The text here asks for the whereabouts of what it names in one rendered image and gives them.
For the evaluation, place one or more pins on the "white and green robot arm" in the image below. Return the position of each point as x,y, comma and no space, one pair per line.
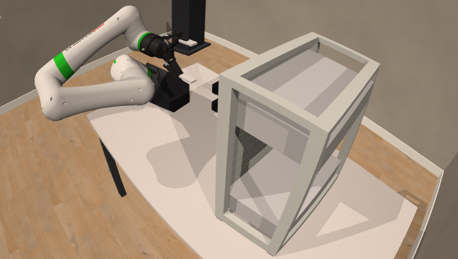
137,88

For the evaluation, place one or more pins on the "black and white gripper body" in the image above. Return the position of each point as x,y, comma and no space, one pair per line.
156,49

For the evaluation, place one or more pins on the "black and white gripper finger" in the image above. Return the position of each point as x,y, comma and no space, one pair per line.
180,38
174,69

